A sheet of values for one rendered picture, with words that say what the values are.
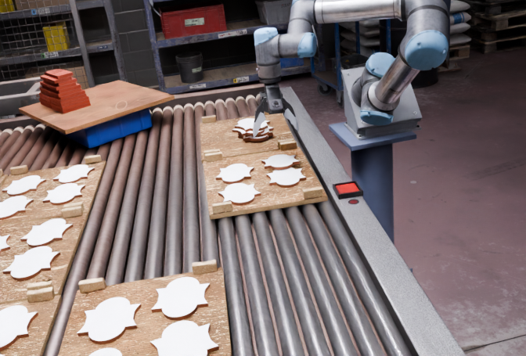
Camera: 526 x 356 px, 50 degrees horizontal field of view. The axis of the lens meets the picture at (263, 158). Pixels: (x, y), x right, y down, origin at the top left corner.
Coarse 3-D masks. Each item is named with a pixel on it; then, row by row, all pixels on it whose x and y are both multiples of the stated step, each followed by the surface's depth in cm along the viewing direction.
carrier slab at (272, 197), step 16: (224, 160) 199; (240, 160) 197; (256, 160) 196; (304, 160) 192; (208, 176) 188; (256, 176) 184; (304, 176) 180; (208, 192) 177; (272, 192) 172; (288, 192) 171; (208, 208) 167; (240, 208) 165; (256, 208) 164; (272, 208) 165
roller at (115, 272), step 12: (144, 132) 241; (144, 144) 230; (132, 168) 206; (132, 180) 196; (132, 192) 187; (132, 204) 180; (120, 216) 173; (132, 216) 175; (120, 228) 165; (120, 240) 158; (120, 252) 153; (120, 264) 148; (108, 276) 143; (120, 276) 144
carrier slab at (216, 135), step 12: (228, 120) 238; (276, 120) 232; (204, 132) 228; (216, 132) 226; (228, 132) 225; (276, 132) 219; (288, 132) 218; (204, 144) 216; (216, 144) 214; (228, 144) 213; (240, 144) 212; (252, 144) 211; (264, 144) 209; (276, 144) 208; (228, 156) 203
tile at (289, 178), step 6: (288, 168) 184; (270, 174) 181; (276, 174) 181; (282, 174) 180; (288, 174) 180; (294, 174) 179; (300, 174) 179; (276, 180) 177; (282, 180) 177; (288, 180) 176; (294, 180) 176; (300, 180) 177; (282, 186) 174; (288, 186) 174
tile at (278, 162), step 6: (270, 156) 195; (276, 156) 194; (282, 156) 193; (288, 156) 192; (294, 156) 193; (264, 162) 191; (270, 162) 189; (276, 162) 188; (282, 162) 187; (288, 162) 186; (294, 162) 187; (276, 168) 184; (282, 168) 183
